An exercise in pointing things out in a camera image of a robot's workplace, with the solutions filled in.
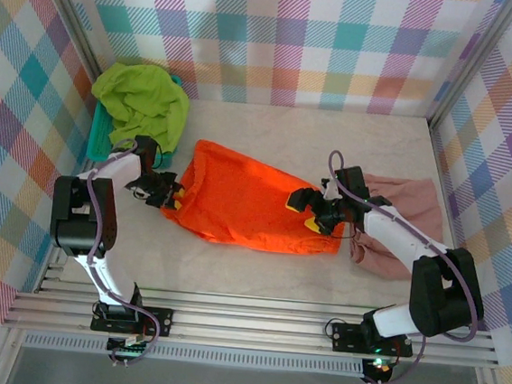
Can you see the orange shorts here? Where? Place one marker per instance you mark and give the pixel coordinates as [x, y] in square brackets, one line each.
[246, 200]

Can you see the pink shorts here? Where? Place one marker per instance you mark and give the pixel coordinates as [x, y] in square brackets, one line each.
[418, 198]

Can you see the lime green shorts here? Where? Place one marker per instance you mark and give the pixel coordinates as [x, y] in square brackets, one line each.
[138, 99]

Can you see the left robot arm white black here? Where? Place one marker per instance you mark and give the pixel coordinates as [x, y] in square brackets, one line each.
[76, 224]

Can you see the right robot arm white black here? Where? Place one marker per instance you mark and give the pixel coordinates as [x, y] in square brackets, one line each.
[397, 235]

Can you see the teal plastic basket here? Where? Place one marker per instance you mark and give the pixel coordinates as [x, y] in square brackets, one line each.
[100, 140]

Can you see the left controller board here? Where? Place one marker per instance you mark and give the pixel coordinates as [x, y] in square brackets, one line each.
[127, 346]

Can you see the controller board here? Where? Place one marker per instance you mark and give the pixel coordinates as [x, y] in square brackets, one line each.
[127, 346]
[378, 368]

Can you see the right controller board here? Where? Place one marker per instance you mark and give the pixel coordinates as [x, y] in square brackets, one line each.
[378, 368]

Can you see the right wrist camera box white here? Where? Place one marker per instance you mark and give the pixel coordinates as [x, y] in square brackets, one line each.
[330, 188]

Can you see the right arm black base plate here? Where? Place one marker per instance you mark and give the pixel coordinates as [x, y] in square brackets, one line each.
[346, 337]

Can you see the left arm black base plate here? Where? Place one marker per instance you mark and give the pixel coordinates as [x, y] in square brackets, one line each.
[157, 321]

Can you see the aluminium mounting rail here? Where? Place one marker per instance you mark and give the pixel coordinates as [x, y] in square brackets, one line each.
[247, 325]

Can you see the aluminium corner post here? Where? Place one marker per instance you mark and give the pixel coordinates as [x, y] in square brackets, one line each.
[477, 63]
[73, 20]

